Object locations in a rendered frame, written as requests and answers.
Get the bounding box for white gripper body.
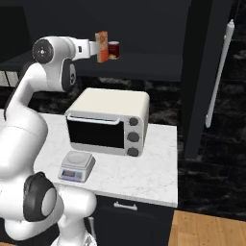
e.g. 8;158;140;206
88;39;99;61

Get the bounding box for orange boxed food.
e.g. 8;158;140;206
94;30;110;63

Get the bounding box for dark cabinet door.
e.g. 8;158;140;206
180;0;235;160

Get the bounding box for grey digital scale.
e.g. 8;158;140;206
57;151;97;184

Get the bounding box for dark red can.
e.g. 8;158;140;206
107;40;121;62

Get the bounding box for white toaster oven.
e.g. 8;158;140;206
64;86;151;159

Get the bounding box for toaster oven glass door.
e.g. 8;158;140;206
65;112;126;152

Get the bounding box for dark drawer front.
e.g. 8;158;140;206
91;194;177;246

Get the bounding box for dark wall cabinet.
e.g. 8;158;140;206
0;0;193;84

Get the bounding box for white toaster oven door handle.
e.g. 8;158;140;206
66;113;122;126

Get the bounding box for white cabinet door handle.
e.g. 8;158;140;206
204;18;235;129

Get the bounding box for white drawer handle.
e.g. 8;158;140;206
112;201;139;212

